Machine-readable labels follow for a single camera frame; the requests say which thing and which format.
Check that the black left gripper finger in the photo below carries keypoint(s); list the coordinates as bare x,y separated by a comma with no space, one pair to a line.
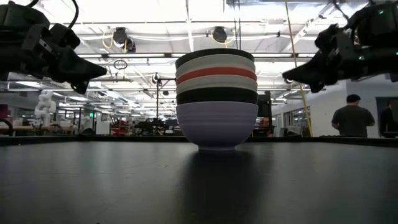
79,68
80,86

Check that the white bowl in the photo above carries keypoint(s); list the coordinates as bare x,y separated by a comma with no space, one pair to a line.
217,81

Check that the black bowl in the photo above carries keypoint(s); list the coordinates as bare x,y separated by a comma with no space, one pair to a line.
217,95

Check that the red bowl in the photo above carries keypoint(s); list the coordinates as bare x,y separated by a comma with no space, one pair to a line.
217,71

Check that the cream ribbed bowl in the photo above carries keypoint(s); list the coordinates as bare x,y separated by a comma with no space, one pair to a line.
217,60

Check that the dark grey ribbed bowl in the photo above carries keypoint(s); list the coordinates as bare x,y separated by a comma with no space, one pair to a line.
214,51

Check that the lavender ribbed bowl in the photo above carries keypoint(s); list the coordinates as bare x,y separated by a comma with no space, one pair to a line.
217,124

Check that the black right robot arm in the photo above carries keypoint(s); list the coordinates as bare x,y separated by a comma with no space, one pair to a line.
376,25

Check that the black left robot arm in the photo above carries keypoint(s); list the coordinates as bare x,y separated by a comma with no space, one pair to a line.
21,15

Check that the grey ceiling pipe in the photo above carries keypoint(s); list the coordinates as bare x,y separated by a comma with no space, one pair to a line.
118,80

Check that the white robot figure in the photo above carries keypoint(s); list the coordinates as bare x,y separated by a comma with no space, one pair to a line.
45,107

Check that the person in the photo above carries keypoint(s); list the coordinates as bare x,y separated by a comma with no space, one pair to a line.
388,119
353,119

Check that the black cabinet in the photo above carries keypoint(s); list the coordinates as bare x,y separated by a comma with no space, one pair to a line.
264,109

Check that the long ceiling light bar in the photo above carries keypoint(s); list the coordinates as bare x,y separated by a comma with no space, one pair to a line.
136,55

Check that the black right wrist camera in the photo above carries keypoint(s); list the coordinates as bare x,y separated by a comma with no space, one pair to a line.
328,37

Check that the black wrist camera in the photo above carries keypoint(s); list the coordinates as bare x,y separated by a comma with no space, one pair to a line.
63,35
328,37

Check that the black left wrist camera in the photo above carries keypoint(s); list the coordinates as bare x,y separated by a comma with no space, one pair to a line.
63,35

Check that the black metal frame rig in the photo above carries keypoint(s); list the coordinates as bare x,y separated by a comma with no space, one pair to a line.
157,99

